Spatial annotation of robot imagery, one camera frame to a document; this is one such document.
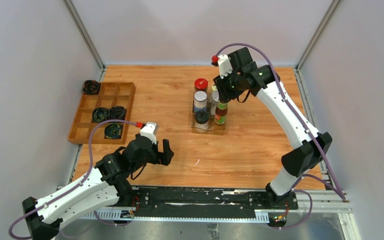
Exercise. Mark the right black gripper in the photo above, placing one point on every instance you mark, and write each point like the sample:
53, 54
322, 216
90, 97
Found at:
225, 94

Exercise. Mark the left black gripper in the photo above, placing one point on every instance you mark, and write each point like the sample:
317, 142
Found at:
166, 156

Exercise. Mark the yellow lid spice bottle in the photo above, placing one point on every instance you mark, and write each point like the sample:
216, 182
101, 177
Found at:
213, 88

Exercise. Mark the silver lid glass jar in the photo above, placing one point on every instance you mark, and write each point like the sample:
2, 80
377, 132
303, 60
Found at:
214, 102

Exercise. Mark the red lid sauce jar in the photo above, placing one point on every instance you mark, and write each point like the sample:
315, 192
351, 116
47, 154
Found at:
201, 85

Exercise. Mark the yellow cap sauce bottle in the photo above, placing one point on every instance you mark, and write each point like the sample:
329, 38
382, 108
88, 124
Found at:
220, 114

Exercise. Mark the silver lid blue bottle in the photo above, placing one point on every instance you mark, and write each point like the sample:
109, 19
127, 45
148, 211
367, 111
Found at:
200, 101

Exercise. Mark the black lid spice bottle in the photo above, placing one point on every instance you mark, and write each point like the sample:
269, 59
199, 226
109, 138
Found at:
201, 121

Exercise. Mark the clear plastic organizer bin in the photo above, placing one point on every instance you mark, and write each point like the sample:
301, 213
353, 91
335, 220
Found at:
213, 128

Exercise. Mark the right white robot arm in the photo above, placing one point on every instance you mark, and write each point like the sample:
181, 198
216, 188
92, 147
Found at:
309, 145

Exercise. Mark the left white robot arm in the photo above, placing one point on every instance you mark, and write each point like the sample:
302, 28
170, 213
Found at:
107, 184

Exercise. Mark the wooden compartment tray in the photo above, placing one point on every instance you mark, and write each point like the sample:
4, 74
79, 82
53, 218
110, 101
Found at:
103, 101

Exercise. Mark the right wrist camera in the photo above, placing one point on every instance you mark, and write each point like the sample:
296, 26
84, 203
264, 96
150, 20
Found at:
223, 63

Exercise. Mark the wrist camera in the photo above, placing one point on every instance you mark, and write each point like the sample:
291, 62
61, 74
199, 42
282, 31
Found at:
150, 131
223, 63

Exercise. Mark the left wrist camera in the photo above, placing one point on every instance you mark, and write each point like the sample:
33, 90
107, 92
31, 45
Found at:
150, 131

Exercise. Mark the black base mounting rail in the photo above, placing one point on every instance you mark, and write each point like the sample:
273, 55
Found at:
204, 203

